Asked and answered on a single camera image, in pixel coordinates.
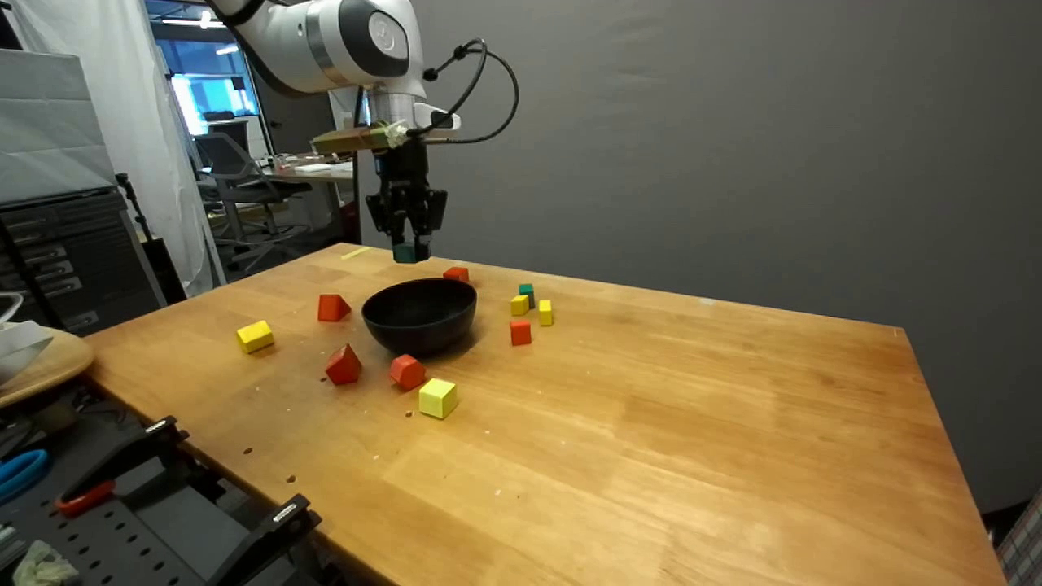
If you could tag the white curtain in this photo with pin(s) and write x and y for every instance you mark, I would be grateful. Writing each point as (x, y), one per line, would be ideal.
(141, 165)

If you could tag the multicolour patterned backdrop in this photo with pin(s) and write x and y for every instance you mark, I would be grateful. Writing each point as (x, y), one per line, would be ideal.
(1022, 541)

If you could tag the black equipment case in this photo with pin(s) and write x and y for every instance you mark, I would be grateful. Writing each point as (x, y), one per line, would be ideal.
(77, 261)

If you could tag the round wooden board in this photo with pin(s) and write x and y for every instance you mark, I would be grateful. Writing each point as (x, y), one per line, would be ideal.
(53, 369)

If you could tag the white crumpled scrap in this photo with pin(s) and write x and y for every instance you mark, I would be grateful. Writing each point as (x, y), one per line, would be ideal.
(40, 567)

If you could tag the black perforated board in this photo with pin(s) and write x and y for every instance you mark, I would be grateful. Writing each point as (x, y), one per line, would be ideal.
(141, 541)

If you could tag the small red wooden cube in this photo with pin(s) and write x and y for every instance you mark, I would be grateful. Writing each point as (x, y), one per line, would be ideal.
(521, 332)

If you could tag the small green wooden block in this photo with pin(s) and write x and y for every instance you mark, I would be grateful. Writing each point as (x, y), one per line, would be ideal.
(524, 290)

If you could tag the pale yellow wooden cube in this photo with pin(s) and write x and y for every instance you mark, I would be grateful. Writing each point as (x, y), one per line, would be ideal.
(436, 399)

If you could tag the green wooden cube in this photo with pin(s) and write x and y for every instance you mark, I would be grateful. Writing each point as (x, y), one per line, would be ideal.
(407, 253)

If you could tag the grey fabric backdrop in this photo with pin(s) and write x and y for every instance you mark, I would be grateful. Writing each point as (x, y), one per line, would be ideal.
(760, 142)

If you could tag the yellow rhombus wooden block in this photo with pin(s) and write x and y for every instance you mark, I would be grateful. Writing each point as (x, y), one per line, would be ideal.
(518, 307)

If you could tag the black bowl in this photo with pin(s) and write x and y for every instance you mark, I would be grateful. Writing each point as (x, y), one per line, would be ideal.
(418, 326)

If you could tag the red wooden pyramid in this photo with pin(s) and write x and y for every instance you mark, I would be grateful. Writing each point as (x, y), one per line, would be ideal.
(331, 311)

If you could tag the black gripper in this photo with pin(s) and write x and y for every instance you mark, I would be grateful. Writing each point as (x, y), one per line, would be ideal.
(406, 168)

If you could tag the background desk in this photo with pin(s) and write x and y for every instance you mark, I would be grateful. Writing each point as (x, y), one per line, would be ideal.
(295, 169)

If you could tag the blue lit monitor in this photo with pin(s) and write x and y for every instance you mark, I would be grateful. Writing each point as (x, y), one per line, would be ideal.
(213, 97)

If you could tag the white plastic sheet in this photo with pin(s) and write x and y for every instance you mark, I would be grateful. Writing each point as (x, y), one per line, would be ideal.
(18, 344)

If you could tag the large red wooden block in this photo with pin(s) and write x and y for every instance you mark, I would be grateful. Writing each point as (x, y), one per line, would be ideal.
(343, 369)

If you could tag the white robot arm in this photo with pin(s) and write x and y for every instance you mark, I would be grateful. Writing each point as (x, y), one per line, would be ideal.
(326, 49)

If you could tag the red rounded wooden block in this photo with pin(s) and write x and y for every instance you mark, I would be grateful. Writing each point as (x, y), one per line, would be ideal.
(407, 372)

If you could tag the grey box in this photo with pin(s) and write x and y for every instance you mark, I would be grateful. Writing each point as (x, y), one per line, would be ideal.
(53, 119)

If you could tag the long yellow wooden block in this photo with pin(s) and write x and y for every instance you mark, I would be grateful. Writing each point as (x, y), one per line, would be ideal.
(544, 314)

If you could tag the office chair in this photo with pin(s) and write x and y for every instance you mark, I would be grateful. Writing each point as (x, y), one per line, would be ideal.
(222, 157)

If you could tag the wrist camera on wooden plate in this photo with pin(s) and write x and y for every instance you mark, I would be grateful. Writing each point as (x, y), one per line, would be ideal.
(358, 138)

